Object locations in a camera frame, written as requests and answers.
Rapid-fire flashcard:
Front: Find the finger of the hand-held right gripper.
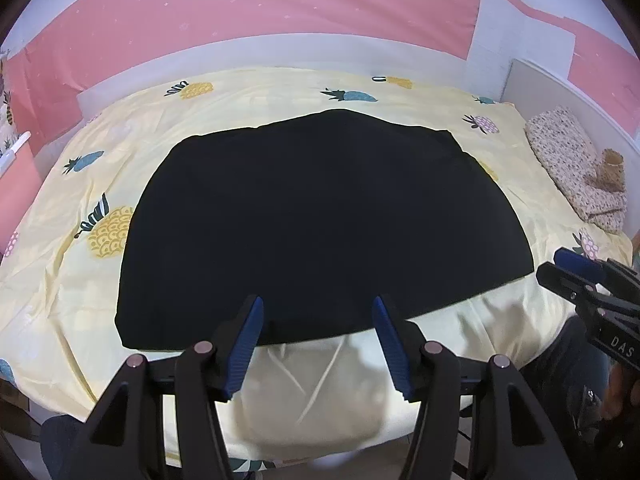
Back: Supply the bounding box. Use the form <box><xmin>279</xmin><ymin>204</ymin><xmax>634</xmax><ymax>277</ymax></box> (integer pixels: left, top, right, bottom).
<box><xmin>554</xmin><ymin>247</ymin><xmax>607</xmax><ymax>283</ymax></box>
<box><xmin>536</xmin><ymin>262</ymin><xmax>598</xmax><ymax>306</ymax></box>

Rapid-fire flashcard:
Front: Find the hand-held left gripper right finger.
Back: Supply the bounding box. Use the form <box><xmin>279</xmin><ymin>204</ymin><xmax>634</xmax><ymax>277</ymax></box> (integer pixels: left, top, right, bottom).
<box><xmin>371</xmin><ymin>295</ymin><xmax>578</xmax><ymax>480</ymax></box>

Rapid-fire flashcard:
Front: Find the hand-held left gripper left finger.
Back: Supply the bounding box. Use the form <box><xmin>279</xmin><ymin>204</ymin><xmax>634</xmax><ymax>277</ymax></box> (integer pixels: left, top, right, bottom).
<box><xmin>65</xmin><ymin>295</ymin><xmax>265</xmax><ymax>480</ymax></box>

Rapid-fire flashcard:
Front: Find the black garment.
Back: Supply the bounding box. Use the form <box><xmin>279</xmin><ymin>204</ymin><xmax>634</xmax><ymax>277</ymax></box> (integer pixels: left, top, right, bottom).
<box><xmin>114</xmin><ymin>108</ymin><xmax>535</xmax><ymax>351</ymax></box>

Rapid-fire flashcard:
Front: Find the person's right hand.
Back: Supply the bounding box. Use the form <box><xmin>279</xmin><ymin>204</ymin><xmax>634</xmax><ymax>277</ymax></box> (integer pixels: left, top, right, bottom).
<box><xmin>600</xmin><ymin>357</ymin><xmax>640</xmax><ymax>423</ymax></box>

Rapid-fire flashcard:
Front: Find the person's right leg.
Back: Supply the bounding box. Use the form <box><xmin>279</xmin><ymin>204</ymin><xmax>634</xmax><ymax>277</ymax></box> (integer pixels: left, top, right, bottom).
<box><xmin>520</xmin><ymin>315</ymin><xmax>618</xmax><ymax>480</ymax></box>

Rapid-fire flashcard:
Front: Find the person's leg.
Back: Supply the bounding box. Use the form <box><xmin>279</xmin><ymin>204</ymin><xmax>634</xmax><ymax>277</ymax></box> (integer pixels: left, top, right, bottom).
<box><xmin>520</xmin><ymin>315</ymin><xmax>618</xmax><ymax>480</ymax></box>
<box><xmin>40</xmin><ymin>414</ymin><xmax>101</xmax><ymax>480</ymax></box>

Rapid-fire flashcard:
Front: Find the brown teddy bear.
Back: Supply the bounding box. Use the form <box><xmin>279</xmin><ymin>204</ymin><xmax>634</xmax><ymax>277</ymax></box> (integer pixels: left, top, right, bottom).
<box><xmin>585</xmin><ymin>149</ymin><xmax>627</xmax><ymax>193</ymax></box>

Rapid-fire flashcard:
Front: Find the floral pillow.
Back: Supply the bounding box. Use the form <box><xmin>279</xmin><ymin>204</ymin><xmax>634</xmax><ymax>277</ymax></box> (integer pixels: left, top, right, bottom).
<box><xmin>524</xmin><ymin>106</ymin><xmax>628</xmax><ymax>233</ymax></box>

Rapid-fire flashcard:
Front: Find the white headboard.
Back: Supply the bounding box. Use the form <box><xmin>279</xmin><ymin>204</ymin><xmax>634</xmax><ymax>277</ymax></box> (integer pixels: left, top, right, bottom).
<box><xmin>502</xmin><ymin>57</ymin><xmax>640</xmax><ymax>161</ymax></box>

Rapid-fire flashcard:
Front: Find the yellow pineapple print bedsheet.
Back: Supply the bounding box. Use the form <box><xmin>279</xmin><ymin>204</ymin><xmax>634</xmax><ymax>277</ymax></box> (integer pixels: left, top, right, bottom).
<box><xmin>0</xmin><ymin>66</ymin><xmax>633</xmax><ymax>471</ymax></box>

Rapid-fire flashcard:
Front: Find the person's left leg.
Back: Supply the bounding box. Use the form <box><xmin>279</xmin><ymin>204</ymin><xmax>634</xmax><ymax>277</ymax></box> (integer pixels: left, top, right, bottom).
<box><xmin>40</xmin><ymin>414</ymin><xmax>101</xmax><ymax>480</ymax></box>

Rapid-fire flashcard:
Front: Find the pink laundry basket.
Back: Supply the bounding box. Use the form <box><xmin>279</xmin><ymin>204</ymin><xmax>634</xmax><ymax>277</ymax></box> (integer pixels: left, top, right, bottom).
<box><xmin>0</xmin><ymin>132</ymin><xmax>45</xmax><ymax>256</ymax></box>

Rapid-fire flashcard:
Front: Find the white pineapple print cloth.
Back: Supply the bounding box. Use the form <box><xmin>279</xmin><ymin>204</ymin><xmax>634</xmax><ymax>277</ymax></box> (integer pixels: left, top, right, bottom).
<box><xmin>0</xmin><ymin>50</ymin><xmax>18</xmax><ymax>133</ymax></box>

